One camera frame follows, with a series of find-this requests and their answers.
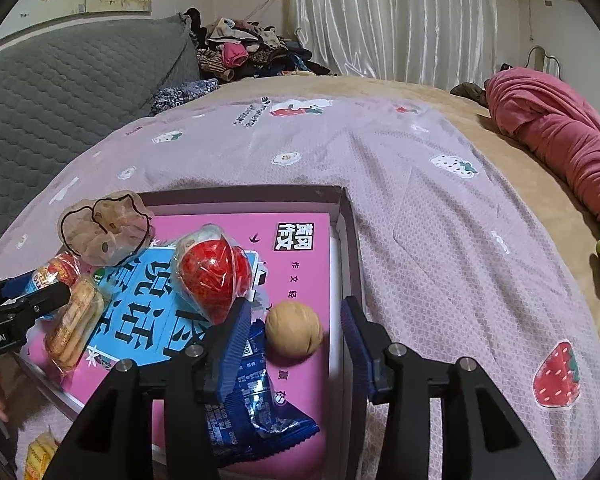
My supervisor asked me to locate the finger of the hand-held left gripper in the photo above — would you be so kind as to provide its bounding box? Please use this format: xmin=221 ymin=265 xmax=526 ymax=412
xmin=0 ymin=270 xmax=42 ymax=306
xmin=0 ymin=284 xmax=72 ymax=323

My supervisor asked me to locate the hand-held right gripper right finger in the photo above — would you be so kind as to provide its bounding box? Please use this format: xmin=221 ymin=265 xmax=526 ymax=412
xmin=340 ymin=296 xmax=556 ymax=480

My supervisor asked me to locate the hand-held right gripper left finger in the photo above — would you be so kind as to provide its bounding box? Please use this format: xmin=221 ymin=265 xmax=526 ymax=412
xmin=42 ymin=296 xmax=253 ymax=480

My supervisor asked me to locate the clear biscuit packet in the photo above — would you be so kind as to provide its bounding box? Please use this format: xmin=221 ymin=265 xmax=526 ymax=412
xmin=45 ymin=275 xmax=106 ymax=371

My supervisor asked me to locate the blue cookie packet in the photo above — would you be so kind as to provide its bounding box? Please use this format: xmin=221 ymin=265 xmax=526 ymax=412
xmin=202 ymin=317 xmax=321 ymax=468

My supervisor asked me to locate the walnut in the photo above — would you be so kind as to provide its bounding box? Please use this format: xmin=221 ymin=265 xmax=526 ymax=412
xmin=265 ymin=302 xmax=323 ymax=358

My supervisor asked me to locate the dark shallow cardboard box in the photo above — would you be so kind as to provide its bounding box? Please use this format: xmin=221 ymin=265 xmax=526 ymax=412
xmin=10 ymin=185 xmax=366 ymax=480

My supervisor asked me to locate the red wrapped ball snack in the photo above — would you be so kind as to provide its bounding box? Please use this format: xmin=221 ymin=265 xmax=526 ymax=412
xmin=172 ymin=225 xmax=256 ymax=326

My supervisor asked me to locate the pink book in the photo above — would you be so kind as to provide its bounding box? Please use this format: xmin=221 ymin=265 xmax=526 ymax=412
xmin=25 ymin=210 xmax=333 ymax=461

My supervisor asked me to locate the yellow cake packet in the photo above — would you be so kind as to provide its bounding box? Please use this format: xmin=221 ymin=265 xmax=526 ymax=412
xmin=24 ymin=430 xmax=61 ymax=480

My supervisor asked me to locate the purple strawberry printed blanket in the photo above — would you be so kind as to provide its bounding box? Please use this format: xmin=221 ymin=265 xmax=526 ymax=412
xmin=0 ymin=91 xmax=600 ymax=480

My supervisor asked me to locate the grey quilted headboard cushion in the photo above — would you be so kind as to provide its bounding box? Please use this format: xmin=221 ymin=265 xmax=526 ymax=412
xmin=0 ymin=14 xmax=201 ymax=261

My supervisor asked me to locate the blue patterned cloth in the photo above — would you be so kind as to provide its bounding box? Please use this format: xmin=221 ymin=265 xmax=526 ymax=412
xmin=150 ymin=79 xmax=221 ymax=116

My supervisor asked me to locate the brown cloth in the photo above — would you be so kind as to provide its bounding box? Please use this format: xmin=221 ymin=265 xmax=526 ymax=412
xmin=450 ymin=80 xmax=487 ymax=107

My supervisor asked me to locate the pink quilt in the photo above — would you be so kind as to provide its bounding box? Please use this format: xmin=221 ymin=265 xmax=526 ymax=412
xmin=482 ymin=66 xmax=600 ymax=226

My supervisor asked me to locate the pile of clothes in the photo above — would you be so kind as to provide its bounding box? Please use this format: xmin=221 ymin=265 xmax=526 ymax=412
xmin=182 ymin=7 xmax=338 ymax=83

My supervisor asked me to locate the white curtain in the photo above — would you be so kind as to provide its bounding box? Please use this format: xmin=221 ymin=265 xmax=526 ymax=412
xmin=285 ymin=0 xmax=498 ymax=81

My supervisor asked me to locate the white arched metal frame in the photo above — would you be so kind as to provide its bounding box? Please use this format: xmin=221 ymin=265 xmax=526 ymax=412
xmin=525 ymin=45 xmax=561 ymax=78

